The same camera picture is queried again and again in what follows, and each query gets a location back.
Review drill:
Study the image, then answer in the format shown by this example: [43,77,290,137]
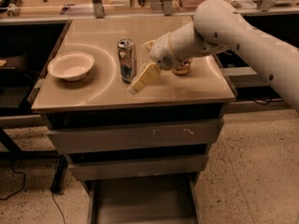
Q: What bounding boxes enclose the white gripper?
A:
[128,33,179,94]

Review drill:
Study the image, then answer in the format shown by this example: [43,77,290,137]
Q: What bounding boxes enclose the silver blue redbull can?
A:
[118,38,136,83]

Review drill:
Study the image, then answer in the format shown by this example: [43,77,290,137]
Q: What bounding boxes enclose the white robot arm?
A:
[128,0,299,111]

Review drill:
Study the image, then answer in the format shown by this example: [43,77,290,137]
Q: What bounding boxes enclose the gold crumpled soda can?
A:
[172,60,192,76]

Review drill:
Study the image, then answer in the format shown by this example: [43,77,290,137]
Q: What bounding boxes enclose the grey drawer cabinet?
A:
[32,17,235,224]

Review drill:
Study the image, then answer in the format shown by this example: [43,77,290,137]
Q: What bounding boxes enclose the top grey drawer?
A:
[48,119,223,154]

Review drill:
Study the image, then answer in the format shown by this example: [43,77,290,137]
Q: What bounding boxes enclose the middle grey drawer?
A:
[69,154,208,181]

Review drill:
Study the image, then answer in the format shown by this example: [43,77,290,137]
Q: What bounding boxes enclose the open bottom grey drawer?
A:
[87,174,202,224]

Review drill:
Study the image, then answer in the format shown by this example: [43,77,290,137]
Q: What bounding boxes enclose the white bowl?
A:
[48,51,95,81]

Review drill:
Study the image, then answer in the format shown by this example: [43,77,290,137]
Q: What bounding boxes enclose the black tool on bench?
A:
[0,0,22,17]

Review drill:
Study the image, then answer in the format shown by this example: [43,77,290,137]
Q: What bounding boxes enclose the black table leg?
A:
[50,156,67,193]

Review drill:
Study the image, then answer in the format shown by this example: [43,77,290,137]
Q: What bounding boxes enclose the grey metal post middle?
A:
[163,0,174,17]

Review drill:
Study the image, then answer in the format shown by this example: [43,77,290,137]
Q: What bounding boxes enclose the grey metal post left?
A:
[92,0,105,19]

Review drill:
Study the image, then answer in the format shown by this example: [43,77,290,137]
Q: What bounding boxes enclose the black floor cable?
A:
[0,159,67,224]

